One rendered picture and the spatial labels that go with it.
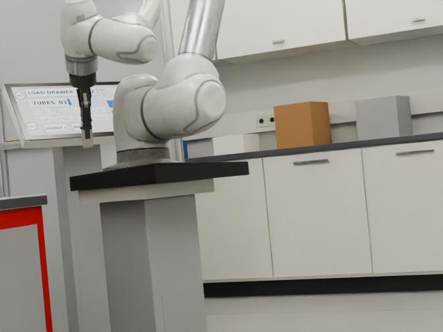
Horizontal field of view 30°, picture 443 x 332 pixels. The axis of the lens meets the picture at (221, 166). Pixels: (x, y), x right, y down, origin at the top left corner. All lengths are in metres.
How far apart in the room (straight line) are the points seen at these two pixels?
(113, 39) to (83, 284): 1.37
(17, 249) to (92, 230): 1.25
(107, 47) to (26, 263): 0.59
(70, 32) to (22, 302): 0.72
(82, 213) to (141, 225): 1.02
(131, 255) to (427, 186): 2.77
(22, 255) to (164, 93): 0.57
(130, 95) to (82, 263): 1.11
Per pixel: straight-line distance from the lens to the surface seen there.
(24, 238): 2.11
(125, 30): 2.18
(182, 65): 2.24
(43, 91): 3.33
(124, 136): 2.36
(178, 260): 2.35
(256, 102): 5.85
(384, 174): 4.87
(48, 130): 3.18
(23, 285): 2.09
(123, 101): 2.37
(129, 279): 2.36
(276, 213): 5.06
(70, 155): 3.28
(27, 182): 4.33
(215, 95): 2.19
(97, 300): 3.33
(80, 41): 2.25
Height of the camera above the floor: 0.76
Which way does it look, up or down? 1 degrees up
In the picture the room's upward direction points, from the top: 5 degrees counter-clockwise
